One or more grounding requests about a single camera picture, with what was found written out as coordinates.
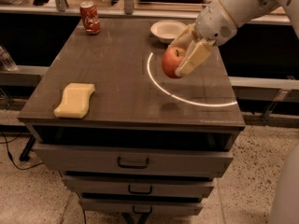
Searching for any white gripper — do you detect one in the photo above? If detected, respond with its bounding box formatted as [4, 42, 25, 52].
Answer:
[168, 1, 239, 77]

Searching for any red apple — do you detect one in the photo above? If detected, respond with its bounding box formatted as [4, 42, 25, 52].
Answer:
[162, 47, 186, 78]

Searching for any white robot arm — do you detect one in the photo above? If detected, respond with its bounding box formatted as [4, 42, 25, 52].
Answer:
[171, 0, 299, 77]

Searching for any yellow sponge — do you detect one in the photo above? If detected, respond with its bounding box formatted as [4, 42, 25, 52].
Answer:
[53, 83, 95, 119]

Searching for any white bowl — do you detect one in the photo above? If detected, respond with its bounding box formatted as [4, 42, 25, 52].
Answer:
[150, 21, 186, 44]

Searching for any grey drawer cabinet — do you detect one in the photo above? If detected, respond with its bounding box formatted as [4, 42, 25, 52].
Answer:
[19, 19, 245, 224]

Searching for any red cola can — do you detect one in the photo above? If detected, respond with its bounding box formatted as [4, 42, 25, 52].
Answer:
[80, 1, 100, 35]

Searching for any clear plastic bottle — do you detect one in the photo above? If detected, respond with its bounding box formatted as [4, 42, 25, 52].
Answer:
[0, 46, 18, 72]

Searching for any middle drawer with handle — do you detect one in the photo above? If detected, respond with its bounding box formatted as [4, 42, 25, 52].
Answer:
[63, 175, 214, 198]

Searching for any drawer with handle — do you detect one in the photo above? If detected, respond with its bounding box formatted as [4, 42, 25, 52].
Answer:
[35, 143, 233, 178]
[63, 175, 214, 198]
[79, 198, 203, 216]

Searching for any top drawer with handle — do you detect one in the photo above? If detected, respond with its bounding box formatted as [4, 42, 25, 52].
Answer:
[35, 143, 233, 178]

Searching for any bottom drawer with handle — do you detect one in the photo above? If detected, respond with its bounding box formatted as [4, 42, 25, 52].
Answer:
[79, 198, 203, 216]

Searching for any black floor cable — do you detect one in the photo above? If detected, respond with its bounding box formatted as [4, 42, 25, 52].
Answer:
[0, 131, 45, 172]

